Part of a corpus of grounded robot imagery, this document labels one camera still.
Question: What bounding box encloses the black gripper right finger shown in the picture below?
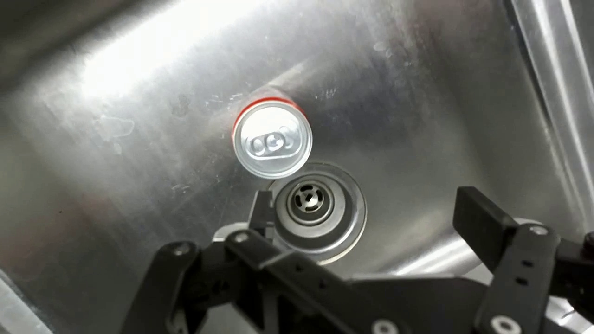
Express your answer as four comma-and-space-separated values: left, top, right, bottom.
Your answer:
451, 184, 594, 334

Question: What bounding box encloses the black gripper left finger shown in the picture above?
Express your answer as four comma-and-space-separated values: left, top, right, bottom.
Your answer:
119, 188, 400, 334

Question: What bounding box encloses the red soda can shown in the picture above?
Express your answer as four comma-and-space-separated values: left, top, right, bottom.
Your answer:
231, 88, 316, 182

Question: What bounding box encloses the sink drain strainer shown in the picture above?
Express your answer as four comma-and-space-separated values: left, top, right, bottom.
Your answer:
266, 160, 370, 268

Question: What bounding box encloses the stainless steel double sink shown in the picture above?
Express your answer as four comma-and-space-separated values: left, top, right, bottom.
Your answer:
0, 0, 594, 334

